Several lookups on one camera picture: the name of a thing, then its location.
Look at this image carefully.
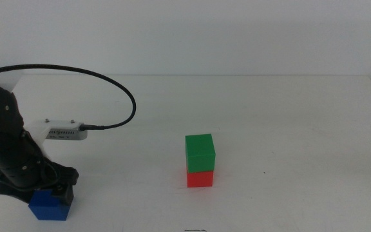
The blue cube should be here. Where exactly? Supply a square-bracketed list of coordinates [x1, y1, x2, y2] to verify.
[28, 189, 71, 222]

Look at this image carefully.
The green cube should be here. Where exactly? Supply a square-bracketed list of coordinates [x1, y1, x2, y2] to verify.
[185, 133, 216, 173]

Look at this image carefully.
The red cube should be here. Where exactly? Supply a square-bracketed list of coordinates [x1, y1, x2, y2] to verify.
[186, 169, 214, 188]

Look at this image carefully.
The grey wrist camera white mount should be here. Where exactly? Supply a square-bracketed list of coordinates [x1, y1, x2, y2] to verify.
[24, 118, 89, 152]

